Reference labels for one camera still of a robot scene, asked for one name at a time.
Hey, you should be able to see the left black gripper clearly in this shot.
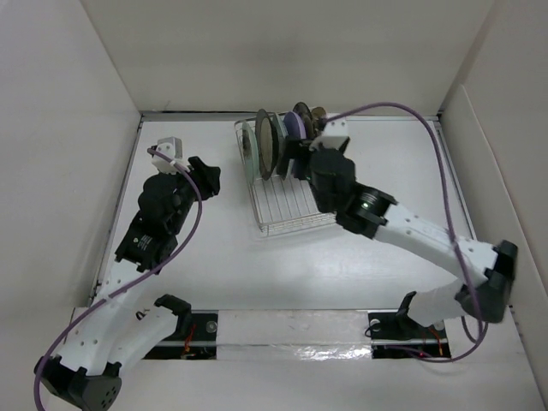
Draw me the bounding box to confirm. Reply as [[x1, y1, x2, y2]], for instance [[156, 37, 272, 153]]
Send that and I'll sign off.
[[161, 157, 218, 234]]

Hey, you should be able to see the clear glass plate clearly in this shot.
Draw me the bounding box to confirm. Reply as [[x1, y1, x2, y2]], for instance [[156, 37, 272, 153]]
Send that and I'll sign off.
[[241, 122, 259, 184]]

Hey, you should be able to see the purple plastic plate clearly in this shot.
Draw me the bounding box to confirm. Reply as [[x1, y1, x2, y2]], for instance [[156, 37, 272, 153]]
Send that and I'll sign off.
[[283, 111, 307, 140]]

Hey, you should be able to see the light green rectangular dish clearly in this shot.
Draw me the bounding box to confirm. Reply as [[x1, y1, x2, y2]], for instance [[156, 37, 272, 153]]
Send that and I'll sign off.
[[272, 113, 288, 149]]

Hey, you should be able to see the brown rim cream bowl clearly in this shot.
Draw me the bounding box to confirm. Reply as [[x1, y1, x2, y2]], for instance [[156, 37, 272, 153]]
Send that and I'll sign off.
[[255, 109, 281, 181]]

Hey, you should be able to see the dark striped rim plate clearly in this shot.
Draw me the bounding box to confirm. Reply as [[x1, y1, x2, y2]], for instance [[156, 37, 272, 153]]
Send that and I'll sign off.
[[293, 102, 316, 140]]

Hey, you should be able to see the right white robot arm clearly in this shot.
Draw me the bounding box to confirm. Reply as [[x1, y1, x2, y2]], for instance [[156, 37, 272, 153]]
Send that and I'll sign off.
[[278, 137, 518, 337]]

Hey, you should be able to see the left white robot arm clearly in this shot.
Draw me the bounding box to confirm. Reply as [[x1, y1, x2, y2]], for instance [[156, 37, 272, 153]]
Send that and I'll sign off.
[[33, 151, 221, 410]]

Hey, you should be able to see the beige wooden plate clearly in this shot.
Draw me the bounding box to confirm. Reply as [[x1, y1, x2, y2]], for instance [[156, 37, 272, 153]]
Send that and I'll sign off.
[[311, 106, 327, 131]]

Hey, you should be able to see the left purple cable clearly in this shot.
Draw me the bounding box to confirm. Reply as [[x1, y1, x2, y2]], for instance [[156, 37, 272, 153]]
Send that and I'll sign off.
[[33, 147, 205, 408]]

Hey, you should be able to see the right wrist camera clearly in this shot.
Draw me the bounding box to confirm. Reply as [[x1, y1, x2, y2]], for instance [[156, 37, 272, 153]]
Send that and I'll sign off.
[[309, 118, 350, 153]]

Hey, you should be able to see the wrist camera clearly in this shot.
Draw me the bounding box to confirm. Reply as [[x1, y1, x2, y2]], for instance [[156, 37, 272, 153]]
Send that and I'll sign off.
[[309, 118, 350, 153], [150, 136, 189, 175]]

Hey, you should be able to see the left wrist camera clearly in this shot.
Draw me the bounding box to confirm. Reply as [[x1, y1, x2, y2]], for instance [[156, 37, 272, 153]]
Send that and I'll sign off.
[[150, 136, 189, 175]]

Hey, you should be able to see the wire dish rack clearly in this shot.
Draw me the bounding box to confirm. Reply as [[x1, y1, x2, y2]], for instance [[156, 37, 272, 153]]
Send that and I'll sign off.
[[234, 119, 335, 237]]

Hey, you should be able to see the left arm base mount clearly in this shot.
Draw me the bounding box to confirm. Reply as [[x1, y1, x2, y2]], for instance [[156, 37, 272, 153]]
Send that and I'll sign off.
[[144, 311, 218, 360]]

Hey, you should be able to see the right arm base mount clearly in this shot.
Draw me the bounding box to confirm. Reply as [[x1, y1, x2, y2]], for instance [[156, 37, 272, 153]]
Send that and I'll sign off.
[[364, 311, 451, 360]]

